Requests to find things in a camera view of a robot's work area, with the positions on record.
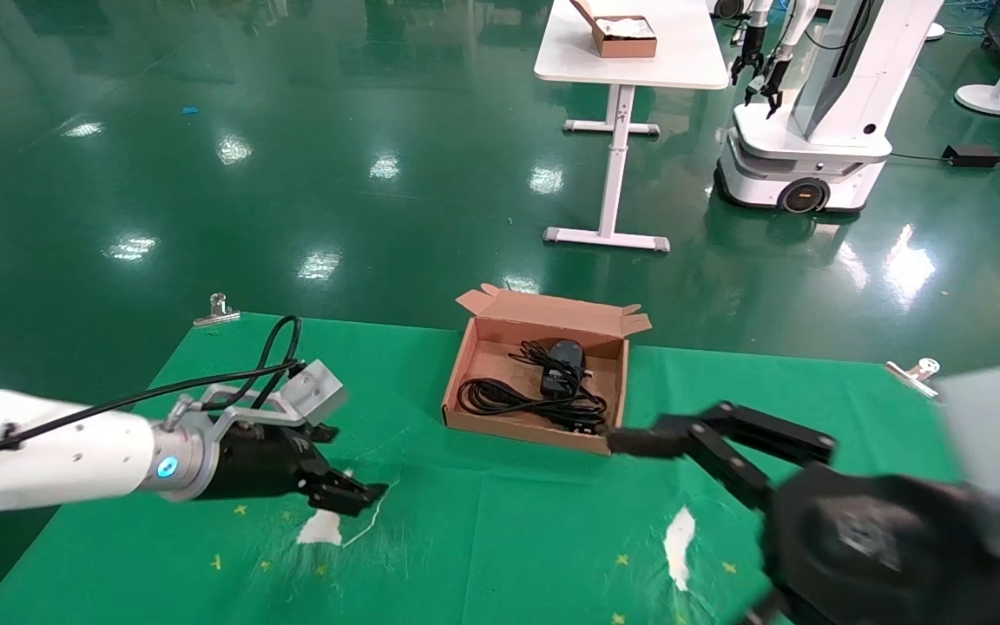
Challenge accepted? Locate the black cable bundle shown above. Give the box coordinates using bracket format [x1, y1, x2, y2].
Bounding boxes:
[509, 339, 589, 378]

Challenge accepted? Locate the white wheeled robot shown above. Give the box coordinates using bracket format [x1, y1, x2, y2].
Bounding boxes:
[714, 0, 945, 214]

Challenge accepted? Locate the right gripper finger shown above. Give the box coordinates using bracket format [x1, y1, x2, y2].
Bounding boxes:
[607, 420, 777, 515]
[656, 400, 839, 467]

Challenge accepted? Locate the metal cloth clamp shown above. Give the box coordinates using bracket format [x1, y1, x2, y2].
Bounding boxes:
[194, 293, 241, 327]
[885, 358, 940, 398]

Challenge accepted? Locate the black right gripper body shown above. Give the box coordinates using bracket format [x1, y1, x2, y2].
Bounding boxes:
[747, 463, 1000, 625]

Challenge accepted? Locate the small brown cardboard box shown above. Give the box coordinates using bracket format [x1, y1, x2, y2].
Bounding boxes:
[571, 0, 658, 59]

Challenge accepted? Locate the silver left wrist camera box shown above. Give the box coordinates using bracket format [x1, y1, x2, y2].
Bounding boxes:
[172, 359, 349, 435]

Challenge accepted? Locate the green table cloth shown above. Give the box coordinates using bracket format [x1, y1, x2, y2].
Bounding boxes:
[0, 312, 978, 625]

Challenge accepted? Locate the white table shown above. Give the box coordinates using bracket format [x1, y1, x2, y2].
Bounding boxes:
[534, 0, 731, 253]

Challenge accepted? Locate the black power cord with plug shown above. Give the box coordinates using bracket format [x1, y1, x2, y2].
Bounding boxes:
[457, 365, 609, 435]

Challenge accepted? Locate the open brown cardboard box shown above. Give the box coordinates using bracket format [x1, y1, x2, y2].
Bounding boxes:
[442, 284, 653, 457]

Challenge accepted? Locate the black power adapter with cable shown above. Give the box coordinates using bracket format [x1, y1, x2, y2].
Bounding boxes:
[889, 143, 1000, 170]

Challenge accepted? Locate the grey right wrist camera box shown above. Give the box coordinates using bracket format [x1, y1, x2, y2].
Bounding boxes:
[934, 367, 1000, 556]

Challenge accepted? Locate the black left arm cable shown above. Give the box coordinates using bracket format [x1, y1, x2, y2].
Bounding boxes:
[0, 314, 303, 480]

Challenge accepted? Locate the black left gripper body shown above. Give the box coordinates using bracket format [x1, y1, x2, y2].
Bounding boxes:
[199, 421, 333, 504]

